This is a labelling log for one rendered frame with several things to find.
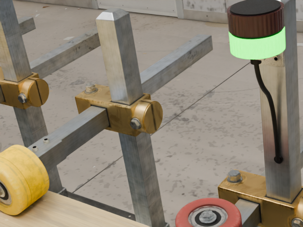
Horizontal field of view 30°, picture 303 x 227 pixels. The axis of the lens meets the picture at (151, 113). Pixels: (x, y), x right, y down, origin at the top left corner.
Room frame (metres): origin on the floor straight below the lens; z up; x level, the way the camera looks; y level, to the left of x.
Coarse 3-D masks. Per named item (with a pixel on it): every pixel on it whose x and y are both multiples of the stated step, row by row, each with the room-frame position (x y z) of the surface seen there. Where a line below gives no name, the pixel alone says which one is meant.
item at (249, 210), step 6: (300, 132) 0.77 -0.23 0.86; (300, 138) 0.76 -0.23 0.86; (300, 144) 0.74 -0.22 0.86; (300, 150) 0.72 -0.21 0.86; (264, 174) 0.68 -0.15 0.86; (234, 204) 0.62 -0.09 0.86; (240, 204) 0.62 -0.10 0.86; (246, 204) 0.61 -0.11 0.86; (252, 204) 0.61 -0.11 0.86; (258, 204) 0.61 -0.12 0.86; (240, 210) 0.60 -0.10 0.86; (246, 210) 0.60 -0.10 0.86; (252, 210) 0.60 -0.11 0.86; (258, 210) 0.61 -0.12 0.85; (246, 216) 0.59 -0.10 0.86; (252, 216) 0.60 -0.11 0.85; (258, 216) 0.61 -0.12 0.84; (246, 222) 0.58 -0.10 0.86; (252, 222) 0.60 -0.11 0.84; (258, 222) 0.61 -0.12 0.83
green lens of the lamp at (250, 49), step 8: (280, 32) 0.56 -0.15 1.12; (232, 40) 0.57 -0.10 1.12; (240, 40) 0.56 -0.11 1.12; (248, 40) 0.55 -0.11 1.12; (256, 40) 0.55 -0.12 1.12; (264, 40) 0.55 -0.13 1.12; (272, 40) 0.55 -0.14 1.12; (280, 40) 0.56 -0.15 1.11; (232, 48) 0.57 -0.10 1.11; (240, 48) 0.56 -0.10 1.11; (248, 48) 0.55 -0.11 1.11; (256, 48) 0.55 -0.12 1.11; (264, 48) 0.55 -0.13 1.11; (272, 48) 0.55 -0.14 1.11; (280, 48) 0.56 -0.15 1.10; (240, 56) 0.56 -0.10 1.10; (248, 56) 0.55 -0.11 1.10; (256, 56) 0.55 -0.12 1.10; (264, 56) 0.55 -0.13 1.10; (272, 56) 0.55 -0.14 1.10
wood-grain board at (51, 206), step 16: (48, 192) 0.66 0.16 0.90; (32, 208) 0.63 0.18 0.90; (48, 208) 0.63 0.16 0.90; (64, 208) 0.62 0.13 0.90; (80, 208) 0.61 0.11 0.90; (96, 208) 0.61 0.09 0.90; (0, 224) 0.61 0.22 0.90; (16, 224) 0.60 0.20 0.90; (32, 224) 0.60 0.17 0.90; (48, 224) 0.59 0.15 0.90; (64, 224) 0.58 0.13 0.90; (80, 224) 0.58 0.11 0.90; (96, 224) 0.57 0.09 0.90; (112, 224) 0.57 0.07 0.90; (128, 224) 0.56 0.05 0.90
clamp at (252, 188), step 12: (252, 180) 0.65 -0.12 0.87; (264, 180) 0.65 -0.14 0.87; (228, 192) 0.64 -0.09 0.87; (240, 192) 0.63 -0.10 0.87; (252, 192) 0.63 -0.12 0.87; (264, 192) 0.62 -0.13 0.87; (300, 192) 0.61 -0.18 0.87; (264, 204) 0.61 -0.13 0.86; (276, 204) 0.59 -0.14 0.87; (288, 204) 0.59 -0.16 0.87; (300, 204) 0.59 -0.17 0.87; (264, 216) 0.61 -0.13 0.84; (276, 216) 0.60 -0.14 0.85; (288, 216) 0.58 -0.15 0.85; (300, 216) 0.58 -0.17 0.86
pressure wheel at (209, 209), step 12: (192, 204) 0.57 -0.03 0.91; (204, 204) 0.57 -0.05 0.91; (216, 204) 0.56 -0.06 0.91; (228, 204) 0.56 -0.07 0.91; (180, 216) 0.55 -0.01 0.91; (192, 216) 0.55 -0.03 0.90; (204, 216) 0.54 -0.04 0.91; (216, 216) 0.55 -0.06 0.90; (228, 216) 0.54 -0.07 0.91; (240, 216) 0.54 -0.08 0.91
